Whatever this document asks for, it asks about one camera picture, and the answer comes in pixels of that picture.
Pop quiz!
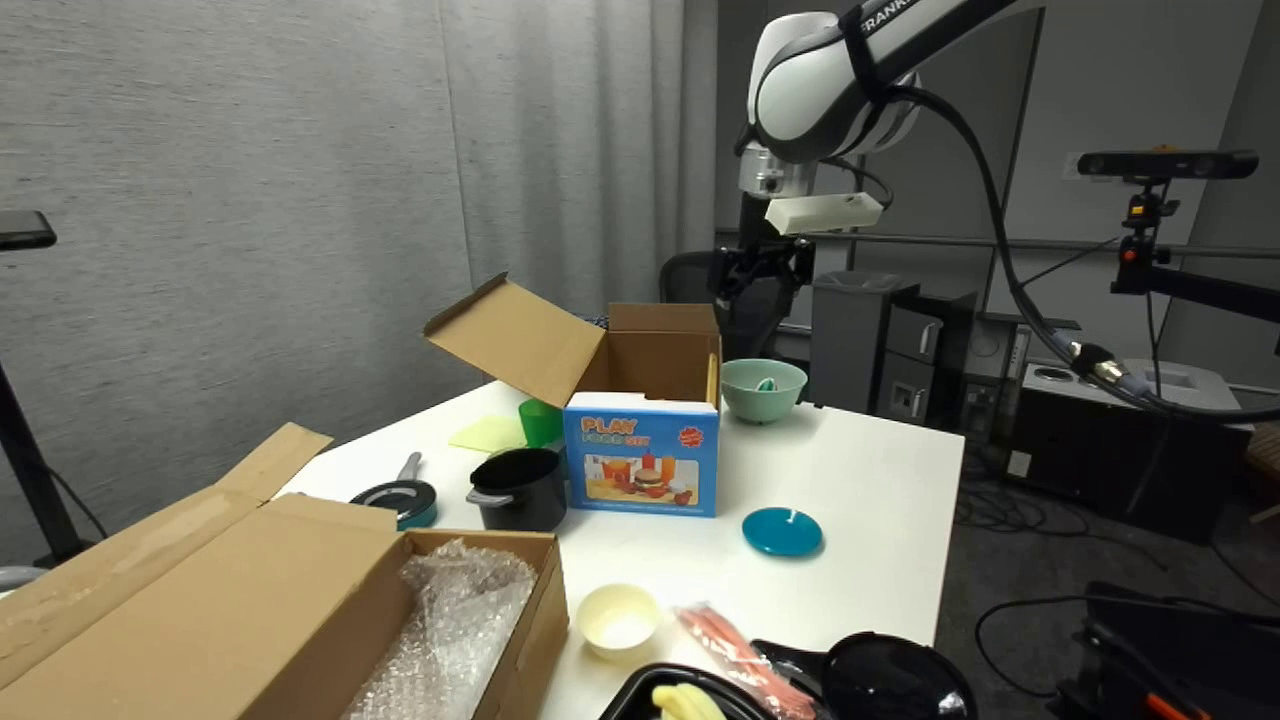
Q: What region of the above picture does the black floor bag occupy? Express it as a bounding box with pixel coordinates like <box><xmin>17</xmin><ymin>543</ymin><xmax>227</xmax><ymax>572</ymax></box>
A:
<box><xmin>1055</xmin><ymin>577</ymin><xmax>1280</xmax><ymax>720</ymax></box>

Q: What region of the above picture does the green plastic cup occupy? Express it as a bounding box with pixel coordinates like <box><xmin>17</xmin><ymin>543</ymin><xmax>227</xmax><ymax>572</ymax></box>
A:
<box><xmin>518</xmin><ymin>398</ymin><xmax>569</xmax><ymax>452</ymax></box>

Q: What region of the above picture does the clear bubble wrap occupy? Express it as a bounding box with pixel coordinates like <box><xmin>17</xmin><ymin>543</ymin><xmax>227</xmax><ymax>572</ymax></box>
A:
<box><xmin>342</xmin><ymin>535</ymin><xmax>541</xmax><ymax>720</ymax></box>

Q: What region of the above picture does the black floor cable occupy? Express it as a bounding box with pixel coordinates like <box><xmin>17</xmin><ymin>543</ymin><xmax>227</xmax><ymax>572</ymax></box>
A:
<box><xmin>973</xmin><ymin>595</ymin><xmax>1093</xmax><ymax>703</ymax></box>

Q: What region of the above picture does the yellow toy banana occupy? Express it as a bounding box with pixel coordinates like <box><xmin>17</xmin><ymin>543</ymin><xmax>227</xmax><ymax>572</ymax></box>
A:
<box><xmin>647</xmin><ymin>679</ymin><xmax>731</xmax><ymax>720</ymax></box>

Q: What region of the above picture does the large brown cardboard box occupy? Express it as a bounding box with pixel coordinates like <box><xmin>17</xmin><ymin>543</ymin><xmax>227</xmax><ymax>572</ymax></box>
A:
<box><xmin>0</xmin><ymin>420</ymin><xmax>573</xmax><ymax>720</ymax></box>

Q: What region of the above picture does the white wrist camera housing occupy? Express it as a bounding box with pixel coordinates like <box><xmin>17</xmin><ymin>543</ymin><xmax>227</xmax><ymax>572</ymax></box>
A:
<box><xmin>760</xmin><ymin>189</ymin><xmax>889</xmax><ymax>246</ymax></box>

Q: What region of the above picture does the black computer case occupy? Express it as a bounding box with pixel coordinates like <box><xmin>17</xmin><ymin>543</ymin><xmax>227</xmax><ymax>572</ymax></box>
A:
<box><xmin>1012</xmin><ymin>355</ymin><xmax>1258</xmax><ymax>543</ymax></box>

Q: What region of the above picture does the black teal round lid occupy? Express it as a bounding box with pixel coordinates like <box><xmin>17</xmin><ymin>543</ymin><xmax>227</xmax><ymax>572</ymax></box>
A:
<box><xmin>348</xmin><ymin>477</ymin><xmax>445</xmax><ymax>533</ymax></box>

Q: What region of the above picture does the black drawer unit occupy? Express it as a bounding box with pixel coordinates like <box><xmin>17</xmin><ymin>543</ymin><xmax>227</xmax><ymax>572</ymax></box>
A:
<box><xmin>873</xmin><ymin>294</ymin><xmax>1022</xmax><ymax>436</ymax></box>

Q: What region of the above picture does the black mug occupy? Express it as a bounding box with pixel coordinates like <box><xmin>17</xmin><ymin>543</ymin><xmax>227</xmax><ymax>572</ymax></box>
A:
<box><xmin>464</xmin><ymin>445</ymin><xmax>573</xmax><ymax>535</ymax></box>

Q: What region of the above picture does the black robot cable hose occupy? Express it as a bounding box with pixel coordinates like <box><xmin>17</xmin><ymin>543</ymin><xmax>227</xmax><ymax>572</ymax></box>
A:
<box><xmin>915</xmin><ymin>81</ymin><xmax>1169</xmax><ymax>414</ymax></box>

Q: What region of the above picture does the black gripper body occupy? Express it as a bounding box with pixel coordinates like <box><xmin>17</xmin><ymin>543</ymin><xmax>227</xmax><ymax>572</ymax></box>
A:
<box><xmin>717</xmin><ymin>198</ymin><xmax>821</xmax><ymax>351</ymax></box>

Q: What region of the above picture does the packet of orange cutlery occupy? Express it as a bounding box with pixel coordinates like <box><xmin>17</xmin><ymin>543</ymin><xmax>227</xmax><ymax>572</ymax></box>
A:
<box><xmin>674</xmin><ymin>601</ymin><xmax>821</xmax><ymax>720</ymax></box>

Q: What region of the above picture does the black plastic tray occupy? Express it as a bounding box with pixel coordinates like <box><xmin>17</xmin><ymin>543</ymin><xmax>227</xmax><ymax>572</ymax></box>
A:
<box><xmin>595</xmin><ymin>660</ymin><xmax>779</xmax><ymax>720</ymax></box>

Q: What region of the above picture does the black camera on stand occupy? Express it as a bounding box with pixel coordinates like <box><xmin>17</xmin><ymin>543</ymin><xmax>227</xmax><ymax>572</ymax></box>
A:
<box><xmin>1074</xmin><ymin>146</ymin><xmax>1280</xmax><ymax>330</ymax></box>

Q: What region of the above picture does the small cream bowl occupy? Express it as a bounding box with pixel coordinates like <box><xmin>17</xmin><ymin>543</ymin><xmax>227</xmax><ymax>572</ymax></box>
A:
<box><xmin>573</xmin><ymin>580</ymin><xmax>665</xmax><ymax>657</ymax></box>

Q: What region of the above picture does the mint green bowl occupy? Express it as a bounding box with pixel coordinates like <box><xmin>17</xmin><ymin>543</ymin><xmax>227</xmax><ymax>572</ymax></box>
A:
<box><xmin>717</xmin><ymin>351</ymin><xmax>814</xmax><ymax>427</ymax></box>

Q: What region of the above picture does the blue printed toy cardboard box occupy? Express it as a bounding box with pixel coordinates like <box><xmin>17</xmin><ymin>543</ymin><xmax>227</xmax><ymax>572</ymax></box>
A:
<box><xmin>419</xmin><ymin>272</ymin><xmax>729</xmax><ymax>520</ymax></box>

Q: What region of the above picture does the black tripod stand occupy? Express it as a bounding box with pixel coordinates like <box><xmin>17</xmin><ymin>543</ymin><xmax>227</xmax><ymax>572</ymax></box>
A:
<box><xmin>0</xmin><ymin>210</ymin><xmax>94</xmax><ymax>565</ymax></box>

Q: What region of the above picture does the black office chair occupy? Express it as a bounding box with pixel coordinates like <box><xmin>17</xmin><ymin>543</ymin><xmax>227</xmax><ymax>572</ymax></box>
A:
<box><xmin>657</xmin><ymin>250</ymin><xmax>802</xmax><ymax>360</ymax></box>

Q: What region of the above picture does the grey cabinet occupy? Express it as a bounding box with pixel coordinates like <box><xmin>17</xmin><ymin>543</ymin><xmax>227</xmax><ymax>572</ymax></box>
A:
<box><xmin>810</xmin><ymin>268</ymin><xmax>926</xmax><ymax>416</ymax></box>

